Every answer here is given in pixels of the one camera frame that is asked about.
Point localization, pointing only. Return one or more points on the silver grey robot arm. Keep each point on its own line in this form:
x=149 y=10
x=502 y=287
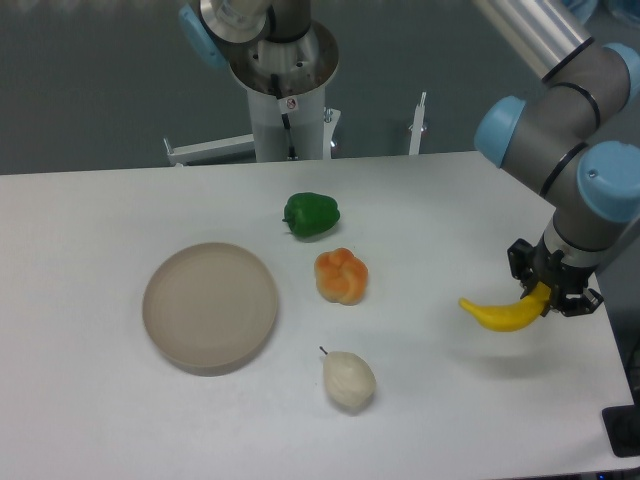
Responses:
x=544 y=144

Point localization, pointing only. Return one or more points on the black device at table edge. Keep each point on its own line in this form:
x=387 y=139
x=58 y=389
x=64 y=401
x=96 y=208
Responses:
x=622 y=427

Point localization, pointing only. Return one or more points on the beige round plate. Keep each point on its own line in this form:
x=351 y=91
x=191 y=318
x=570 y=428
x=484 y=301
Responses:
x=210 y=308

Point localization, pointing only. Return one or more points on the yellow banana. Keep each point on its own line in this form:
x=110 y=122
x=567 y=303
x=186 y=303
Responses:
x=512 y=317

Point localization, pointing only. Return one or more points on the green bell pepper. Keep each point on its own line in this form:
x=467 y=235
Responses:
x=309 y=214

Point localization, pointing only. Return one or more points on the white left base bracket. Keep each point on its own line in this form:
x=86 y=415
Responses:
x=223 y=151

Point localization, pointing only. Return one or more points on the white right base bracket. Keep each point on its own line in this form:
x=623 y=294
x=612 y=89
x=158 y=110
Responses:
x=418 y=125

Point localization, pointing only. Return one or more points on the orange bread roll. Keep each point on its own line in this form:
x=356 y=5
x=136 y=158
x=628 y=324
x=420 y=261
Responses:
x=341 y=277

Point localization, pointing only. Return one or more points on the pale white pear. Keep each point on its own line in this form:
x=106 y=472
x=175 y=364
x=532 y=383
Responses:
x=348 y=380

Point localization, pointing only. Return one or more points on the white base bracket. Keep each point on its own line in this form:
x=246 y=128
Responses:
x=223 y=151
x=418 y=125

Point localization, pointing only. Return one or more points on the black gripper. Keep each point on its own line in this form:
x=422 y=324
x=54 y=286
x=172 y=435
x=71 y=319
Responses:
x=567 y=282

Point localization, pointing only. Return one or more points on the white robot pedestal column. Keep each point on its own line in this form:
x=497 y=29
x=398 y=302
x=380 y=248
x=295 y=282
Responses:
x=285 y=86

